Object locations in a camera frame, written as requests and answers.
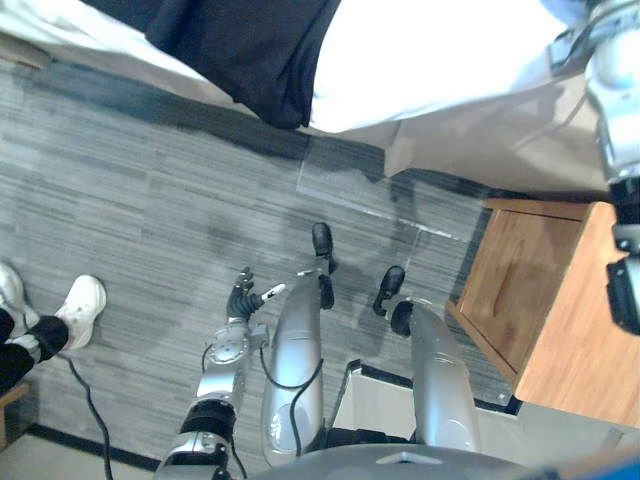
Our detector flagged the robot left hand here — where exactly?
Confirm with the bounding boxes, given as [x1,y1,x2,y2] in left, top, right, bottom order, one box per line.
[227,266,287,326]

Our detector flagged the dark navy cloth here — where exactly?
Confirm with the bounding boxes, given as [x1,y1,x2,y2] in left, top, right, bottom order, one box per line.
[82,0,341,131]

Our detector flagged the white bed sheet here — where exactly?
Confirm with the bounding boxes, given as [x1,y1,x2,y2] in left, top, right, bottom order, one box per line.
[0,0,591,135]

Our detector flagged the robot left leg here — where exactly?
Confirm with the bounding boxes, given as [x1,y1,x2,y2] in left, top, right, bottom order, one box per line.
[259,272,329,470]

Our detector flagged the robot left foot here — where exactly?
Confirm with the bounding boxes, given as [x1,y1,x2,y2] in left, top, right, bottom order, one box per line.
[309,222,337,310]

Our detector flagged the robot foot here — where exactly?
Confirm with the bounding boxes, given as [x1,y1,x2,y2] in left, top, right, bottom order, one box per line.
[309,222,337,310]
[372,265,407,317]

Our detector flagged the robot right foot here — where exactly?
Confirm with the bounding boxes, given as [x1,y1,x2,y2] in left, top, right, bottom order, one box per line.
[372,265,407,317]

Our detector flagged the person's white shoe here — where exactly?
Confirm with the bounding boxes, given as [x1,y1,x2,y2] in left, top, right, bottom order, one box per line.
[0,262,41,342]
[53,274,108,351]

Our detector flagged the robot grey torso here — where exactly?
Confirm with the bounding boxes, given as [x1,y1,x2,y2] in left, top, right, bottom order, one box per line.
[247,443,539,480]

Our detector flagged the person's leg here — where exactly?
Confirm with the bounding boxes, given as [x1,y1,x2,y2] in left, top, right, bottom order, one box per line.
[0,307,71,394]

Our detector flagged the wooden furniture piece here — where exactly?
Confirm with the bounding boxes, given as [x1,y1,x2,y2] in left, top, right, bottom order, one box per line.
[0,382,31,451]

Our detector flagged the wooden nightstand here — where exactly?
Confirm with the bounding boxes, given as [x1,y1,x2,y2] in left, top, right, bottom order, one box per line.
[444,197,640,430]

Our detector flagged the black robot leg cable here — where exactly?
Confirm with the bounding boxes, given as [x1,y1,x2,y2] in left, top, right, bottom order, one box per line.
[258,344,325,459]

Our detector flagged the black floor cable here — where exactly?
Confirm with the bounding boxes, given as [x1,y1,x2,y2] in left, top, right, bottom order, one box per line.
[59,352,117,480]

